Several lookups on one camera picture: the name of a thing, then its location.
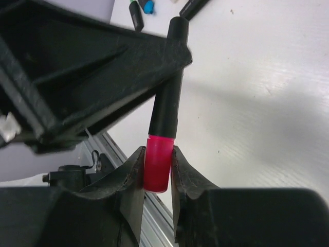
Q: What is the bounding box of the black highlighter orange cap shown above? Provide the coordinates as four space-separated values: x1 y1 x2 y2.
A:
179 0 209 21

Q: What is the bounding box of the aluminium front rail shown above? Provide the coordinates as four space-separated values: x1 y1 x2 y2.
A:
77 131 178 247

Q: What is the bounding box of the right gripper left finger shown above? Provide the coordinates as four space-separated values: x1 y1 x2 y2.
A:
1 147 145 246

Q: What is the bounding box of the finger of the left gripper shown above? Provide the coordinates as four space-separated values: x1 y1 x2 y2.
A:
1 1 192 154

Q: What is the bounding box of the black highlighter blue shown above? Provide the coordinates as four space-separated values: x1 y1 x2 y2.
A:
138 0 155 14

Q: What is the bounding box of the black highlighter green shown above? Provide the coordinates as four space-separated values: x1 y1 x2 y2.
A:
129 0 144 32

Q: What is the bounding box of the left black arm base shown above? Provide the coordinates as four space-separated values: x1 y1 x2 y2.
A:
42 150 115 192

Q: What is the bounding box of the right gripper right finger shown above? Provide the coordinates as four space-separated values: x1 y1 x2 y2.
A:
171 147 328 246

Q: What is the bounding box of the black highlighter pink cap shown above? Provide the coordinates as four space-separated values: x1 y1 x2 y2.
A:
142 16 190 193

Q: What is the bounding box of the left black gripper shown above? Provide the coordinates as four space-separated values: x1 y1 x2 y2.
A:
0 0 52 155

